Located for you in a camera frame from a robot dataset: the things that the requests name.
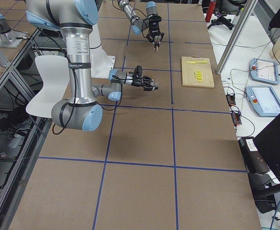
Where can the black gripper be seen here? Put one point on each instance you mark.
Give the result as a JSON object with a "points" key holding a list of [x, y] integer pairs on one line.
{"points": [[154, 28], [137, 82]]}

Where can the clear glass shaker cup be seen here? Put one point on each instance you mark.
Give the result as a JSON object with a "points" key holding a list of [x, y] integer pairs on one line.
{"points": [[154, 85]]}

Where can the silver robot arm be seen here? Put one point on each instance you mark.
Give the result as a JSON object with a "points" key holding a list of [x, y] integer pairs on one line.
{"points": [[77, 22], [139, 25]]}

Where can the yellow plastic knife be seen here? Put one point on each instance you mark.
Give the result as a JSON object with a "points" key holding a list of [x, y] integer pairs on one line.
{"points": [[197, 62]]}

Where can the bamboo cutting board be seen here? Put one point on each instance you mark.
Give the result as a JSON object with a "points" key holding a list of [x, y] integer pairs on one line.
{"points": [[188, 75]]}

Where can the red bottle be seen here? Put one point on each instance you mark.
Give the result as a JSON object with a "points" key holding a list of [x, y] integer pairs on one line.
{"points": [[210, 10]]}

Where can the black tripod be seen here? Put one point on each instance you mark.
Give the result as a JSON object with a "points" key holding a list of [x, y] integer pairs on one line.
{"points": [[221, 20]]}

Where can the white plastic chair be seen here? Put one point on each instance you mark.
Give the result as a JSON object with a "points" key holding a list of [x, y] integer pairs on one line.
{"points": [[55, 76]]}

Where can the far teach pendant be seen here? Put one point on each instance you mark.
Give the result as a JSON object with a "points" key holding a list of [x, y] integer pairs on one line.
{"points": [[264, 71]]}

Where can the teach pendant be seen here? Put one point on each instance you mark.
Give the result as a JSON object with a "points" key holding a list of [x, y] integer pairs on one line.
{"points": [[264, 71], [263, 100]]}

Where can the near teach pendant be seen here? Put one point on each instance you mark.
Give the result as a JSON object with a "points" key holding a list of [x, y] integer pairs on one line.
{"points": [[263, 100]]}

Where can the black desktop box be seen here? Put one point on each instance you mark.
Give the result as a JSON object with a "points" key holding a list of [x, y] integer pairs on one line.
{"points": [[253, 159]]}

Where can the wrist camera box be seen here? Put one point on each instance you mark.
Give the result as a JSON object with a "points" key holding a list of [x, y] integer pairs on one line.
{"points": [[154, 22], [138, 71]]}

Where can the aluminium frame post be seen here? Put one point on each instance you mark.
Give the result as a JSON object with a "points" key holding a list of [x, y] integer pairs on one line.
{"points": [[244, 16]]}

